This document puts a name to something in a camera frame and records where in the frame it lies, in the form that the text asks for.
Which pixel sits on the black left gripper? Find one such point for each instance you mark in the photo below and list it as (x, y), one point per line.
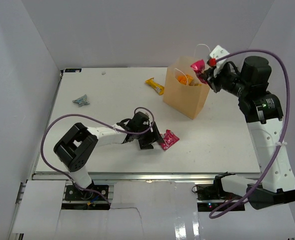
(152, 136)

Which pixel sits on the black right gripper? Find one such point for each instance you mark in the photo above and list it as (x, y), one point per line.
(213, 75)

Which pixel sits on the pink red snack packet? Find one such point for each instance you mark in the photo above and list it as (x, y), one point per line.
(169, 139)

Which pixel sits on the red chips snack packet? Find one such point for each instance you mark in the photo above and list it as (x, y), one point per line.
(199, 69)

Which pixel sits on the orange yellow snack bag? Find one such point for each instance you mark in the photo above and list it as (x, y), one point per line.
(188, 80)

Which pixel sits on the silver blue snack wrapper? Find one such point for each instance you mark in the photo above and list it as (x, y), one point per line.
(81, 101)

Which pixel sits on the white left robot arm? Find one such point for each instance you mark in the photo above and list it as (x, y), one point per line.
(76, 146)

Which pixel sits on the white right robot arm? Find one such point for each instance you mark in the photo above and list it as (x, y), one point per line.
(265, 120)

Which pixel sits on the brown paper bag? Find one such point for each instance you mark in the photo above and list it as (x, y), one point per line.
(188, 100)

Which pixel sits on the yellow snack bar wrapper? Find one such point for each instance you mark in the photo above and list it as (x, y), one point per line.
(156, 86)

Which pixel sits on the left blue corner label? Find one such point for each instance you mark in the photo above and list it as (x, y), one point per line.
(72, 70)

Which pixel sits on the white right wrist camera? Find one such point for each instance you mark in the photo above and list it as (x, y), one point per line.
(217, 53)

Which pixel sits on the aluminium table frame rail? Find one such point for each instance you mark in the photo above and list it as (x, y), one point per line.
(142, 176)

